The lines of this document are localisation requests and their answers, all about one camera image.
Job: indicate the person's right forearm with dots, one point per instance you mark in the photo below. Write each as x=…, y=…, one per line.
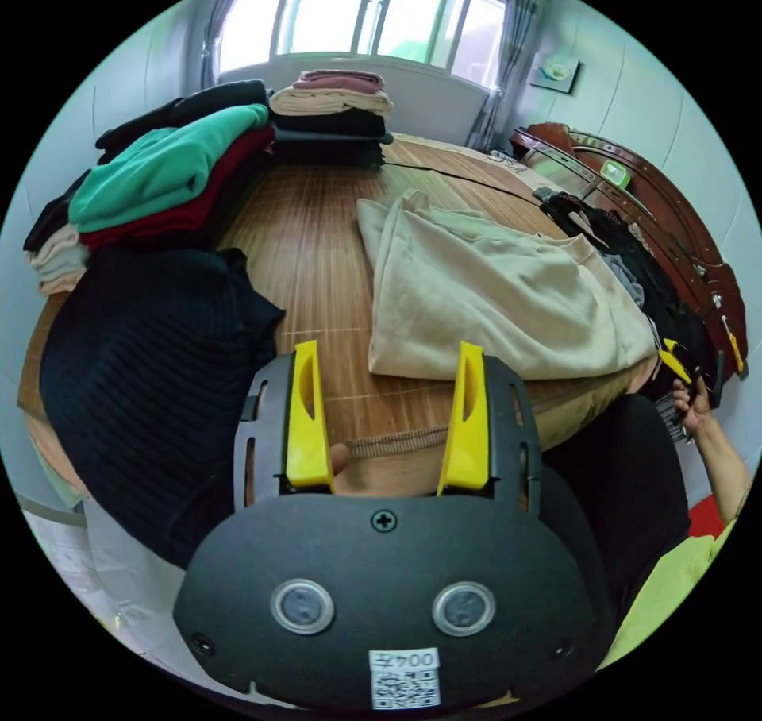
x=723, y=471

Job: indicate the window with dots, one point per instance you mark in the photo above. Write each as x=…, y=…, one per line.
x=363, y=12

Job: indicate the beige long-sleeve shirt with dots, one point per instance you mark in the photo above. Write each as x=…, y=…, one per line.
x=476, y=292

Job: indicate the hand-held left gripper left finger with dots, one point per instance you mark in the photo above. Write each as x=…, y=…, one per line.
x=308, y=429

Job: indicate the green box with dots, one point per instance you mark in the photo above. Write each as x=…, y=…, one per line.
x=617, y=174

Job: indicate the folded stack of clothes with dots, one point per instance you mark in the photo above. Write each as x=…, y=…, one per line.
x=333, y=113

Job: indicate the person's right hand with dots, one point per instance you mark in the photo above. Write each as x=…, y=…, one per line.
x=693, y=405

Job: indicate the wall picture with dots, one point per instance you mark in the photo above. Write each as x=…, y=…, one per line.
x=555, y=73

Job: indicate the black ribbed knit sweater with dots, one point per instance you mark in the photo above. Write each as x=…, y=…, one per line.
x=149, y=375

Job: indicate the heap of dark clothes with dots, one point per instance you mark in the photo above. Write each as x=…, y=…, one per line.
x=661, y=292

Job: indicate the person's body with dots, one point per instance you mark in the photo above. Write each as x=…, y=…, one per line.
x=613, y=483

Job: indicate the bed with woven mat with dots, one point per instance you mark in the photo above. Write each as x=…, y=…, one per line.
x=309, y=244

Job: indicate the pile of clothes with green sweater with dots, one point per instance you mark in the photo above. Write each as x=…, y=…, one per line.
x=161, y=167

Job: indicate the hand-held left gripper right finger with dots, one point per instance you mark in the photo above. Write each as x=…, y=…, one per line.
x=467, y=441

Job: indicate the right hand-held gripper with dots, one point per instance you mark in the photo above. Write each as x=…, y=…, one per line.
x=675, y=414

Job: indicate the grey curtain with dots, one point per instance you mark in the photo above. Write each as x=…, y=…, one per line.
x=217, y=30
x=512, y=48

